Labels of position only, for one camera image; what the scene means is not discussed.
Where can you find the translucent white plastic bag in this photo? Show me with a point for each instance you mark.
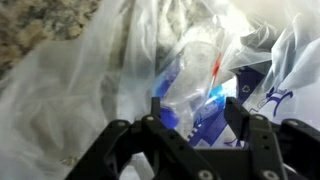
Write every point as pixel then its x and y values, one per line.
pixel 66 100

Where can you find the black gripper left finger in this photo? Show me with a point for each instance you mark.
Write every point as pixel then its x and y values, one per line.
pixel 160 150

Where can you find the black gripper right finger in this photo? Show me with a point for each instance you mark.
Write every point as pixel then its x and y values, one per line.
pixel 266 150

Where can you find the clear plastic water bottle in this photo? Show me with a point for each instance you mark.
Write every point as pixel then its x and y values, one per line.
pixel 196 76

